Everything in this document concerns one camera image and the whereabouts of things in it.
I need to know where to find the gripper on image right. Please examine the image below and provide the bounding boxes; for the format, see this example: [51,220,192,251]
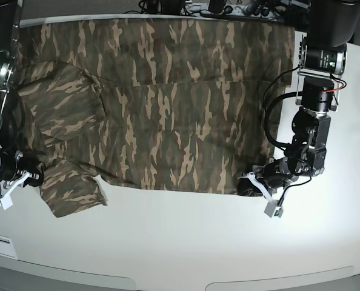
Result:
[237,157,289,197]

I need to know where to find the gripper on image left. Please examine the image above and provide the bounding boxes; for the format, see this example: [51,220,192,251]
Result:
[0,151,45,197]

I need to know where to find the camouflage T-shirt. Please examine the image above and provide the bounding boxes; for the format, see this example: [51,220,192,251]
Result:
[16,18,295,218]

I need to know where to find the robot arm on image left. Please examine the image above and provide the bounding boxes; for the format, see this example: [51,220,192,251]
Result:
[0,1,44,209]

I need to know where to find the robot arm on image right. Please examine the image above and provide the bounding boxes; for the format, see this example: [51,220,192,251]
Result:
[237,1,360,207]

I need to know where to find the white label on table edge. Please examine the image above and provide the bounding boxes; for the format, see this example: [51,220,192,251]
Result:
[0,236,18,260]

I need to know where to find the white power strip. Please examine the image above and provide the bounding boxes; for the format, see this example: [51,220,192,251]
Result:
[222,4,248,16]

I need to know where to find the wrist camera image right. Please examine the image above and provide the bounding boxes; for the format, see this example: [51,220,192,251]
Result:
[264,200,284,218]

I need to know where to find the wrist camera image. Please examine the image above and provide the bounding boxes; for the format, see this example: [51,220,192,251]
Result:
[264,200,284,218]
[0,195,13,210]

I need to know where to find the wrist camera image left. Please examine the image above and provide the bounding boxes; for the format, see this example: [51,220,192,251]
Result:
[0,195,13,210]

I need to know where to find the black cable clutter background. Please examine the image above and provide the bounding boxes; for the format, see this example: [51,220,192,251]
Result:
[126,1,310,25]

